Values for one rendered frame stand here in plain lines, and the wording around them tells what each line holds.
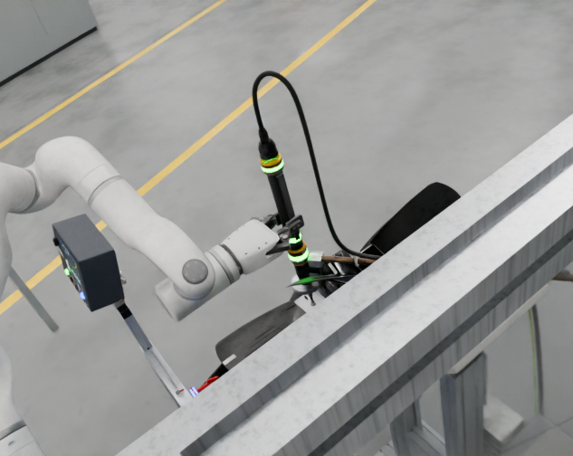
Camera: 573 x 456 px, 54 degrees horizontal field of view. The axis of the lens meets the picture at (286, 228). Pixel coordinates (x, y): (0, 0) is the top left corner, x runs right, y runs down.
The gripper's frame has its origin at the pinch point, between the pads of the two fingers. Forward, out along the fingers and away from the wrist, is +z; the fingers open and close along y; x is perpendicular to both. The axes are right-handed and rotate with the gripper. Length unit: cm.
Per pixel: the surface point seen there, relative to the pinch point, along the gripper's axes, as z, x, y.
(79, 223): -32, -22, -78
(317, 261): 1.3, -11.0, 4.6
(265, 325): -12.8, -27.2, -3.4
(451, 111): 225, -149, -160
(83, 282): -41, -27, -58
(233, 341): -20.9, -28.7, -6.7
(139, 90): 100, -147, -434
